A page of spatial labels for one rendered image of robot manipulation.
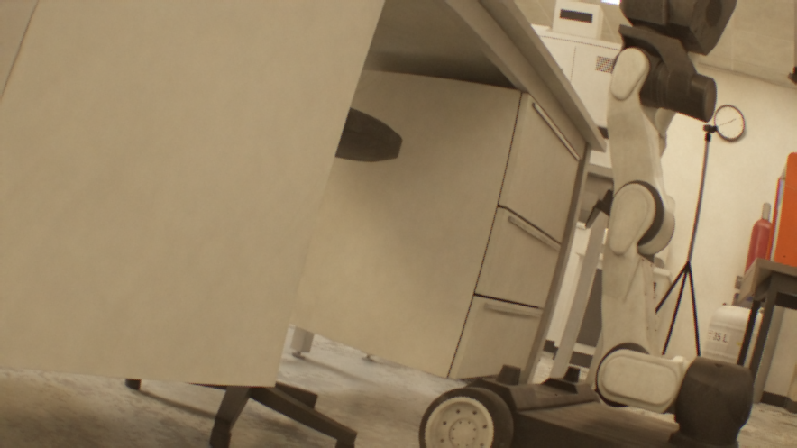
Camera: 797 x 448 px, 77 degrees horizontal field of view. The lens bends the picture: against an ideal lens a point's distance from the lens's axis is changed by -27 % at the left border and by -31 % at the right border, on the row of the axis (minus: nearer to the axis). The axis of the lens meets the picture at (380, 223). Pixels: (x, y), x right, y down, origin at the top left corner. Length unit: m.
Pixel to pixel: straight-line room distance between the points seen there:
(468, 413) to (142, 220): 0.82
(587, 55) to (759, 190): 3.20
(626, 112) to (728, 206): 4.00
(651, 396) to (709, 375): 0.14
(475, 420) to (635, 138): 0.70
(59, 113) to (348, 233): 1.06
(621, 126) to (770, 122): 4.27
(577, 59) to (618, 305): 1.38
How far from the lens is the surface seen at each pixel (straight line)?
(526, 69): 1.40
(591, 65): 2.54
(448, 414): 1.30
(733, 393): 1.29
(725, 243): 5.34
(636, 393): 1.30
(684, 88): 1.46
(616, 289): 1.38
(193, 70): 0.65
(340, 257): 1.52
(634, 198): 1.36
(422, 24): 1.37
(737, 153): 5.52
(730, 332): 3.77
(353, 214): 1.52
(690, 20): 1.49
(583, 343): 4.70
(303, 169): 0.80
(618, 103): 1.47
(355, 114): 1.13
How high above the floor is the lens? 0.39
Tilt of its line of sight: 3 degrees up
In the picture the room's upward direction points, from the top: 15 degrees clockwise
